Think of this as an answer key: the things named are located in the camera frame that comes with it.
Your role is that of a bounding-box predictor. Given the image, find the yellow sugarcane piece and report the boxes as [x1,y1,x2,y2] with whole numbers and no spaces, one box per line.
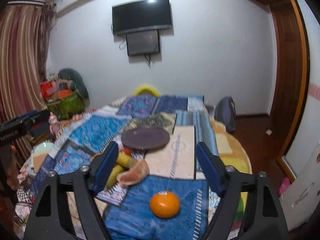
[116,152,136,169]
[105,164,125,189]

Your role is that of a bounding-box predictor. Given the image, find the orange with sticker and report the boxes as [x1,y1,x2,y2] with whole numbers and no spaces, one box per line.
[149,191,180,219]

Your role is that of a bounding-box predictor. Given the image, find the pink toy figure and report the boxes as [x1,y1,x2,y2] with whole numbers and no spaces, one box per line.
[48,112,61,135]

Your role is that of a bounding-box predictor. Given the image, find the pomelo peel segment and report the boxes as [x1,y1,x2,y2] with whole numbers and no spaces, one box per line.
[117,159,150,186]

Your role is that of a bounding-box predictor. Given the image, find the dark blue backpack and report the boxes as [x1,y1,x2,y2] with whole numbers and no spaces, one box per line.
[214,96,236,133]

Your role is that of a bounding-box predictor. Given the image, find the grey plush pillow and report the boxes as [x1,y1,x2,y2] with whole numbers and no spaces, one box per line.
[58,68,89,100]

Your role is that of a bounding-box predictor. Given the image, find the dark purple round plate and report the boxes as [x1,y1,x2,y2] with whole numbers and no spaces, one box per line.
[121,127,170,151]

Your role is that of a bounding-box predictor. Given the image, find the blue patchwork bedspread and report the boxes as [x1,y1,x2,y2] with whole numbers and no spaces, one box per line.
[24,95,223,239]

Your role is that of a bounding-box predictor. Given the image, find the white sliding wardrobe door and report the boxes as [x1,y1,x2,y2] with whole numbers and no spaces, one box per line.
[285,0,320,181]

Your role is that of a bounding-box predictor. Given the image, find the striped brown curtain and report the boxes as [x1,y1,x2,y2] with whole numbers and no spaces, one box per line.
[0,0,57,165]

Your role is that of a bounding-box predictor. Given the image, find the yellow plush object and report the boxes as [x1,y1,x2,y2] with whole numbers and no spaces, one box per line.
[133,84,161,97]

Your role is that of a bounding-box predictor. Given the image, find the small dark wall monitor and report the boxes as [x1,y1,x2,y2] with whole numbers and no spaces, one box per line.
[126,30,161,56]

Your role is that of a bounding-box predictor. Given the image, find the black wall television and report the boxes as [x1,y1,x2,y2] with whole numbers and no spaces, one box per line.
[112,0,172,35]

